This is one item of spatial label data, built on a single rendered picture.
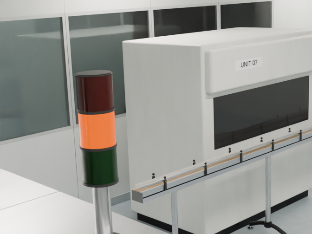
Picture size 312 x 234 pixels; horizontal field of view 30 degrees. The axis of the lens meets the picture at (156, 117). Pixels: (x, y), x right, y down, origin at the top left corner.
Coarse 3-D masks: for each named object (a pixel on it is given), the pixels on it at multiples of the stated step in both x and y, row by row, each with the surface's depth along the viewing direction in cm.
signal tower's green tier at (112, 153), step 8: (88, 152) 77; (96, 152) 77; (104, 152) 77; (112, 152) 78; (88, 160) 78; (96, 160) 77; (104, 160) 77; (112, 160) 78; (88, 168) 78; (96, 168) 77; (104, 168) 78; (112, 168) 78; (88, 176) 78; (96, 176) 78; (104, 176) 78; (112, 176) 79; (96, 184) 78
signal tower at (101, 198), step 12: (84, 72) 77; (96, 72) 77; (108, 72) 76; (96, 192) 80; (108, 192) 80; (96, 204) 80; (108, 204) 80; (96, 216) 80; (108, 216) 80; (96, 228) 81; (108, 228) 81
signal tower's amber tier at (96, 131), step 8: (112, 112) 77; (80, 120) 77; (88, 120) 76; (96, 120) 76; (104, 120) 76; (112, 120) 78; (80, 128) 77; (88, 128) 76; (96, 128) 76; (104, 128) 77; (112, 128) 78; (80, 136) 78; (88, 136) 77; (96, 136) 76; (104, 136) 77; (112, 136) 78; (80, 144) 78; (88, 144) 77; (96, 144) 77; (104, 144) 77; (112, 144) 78
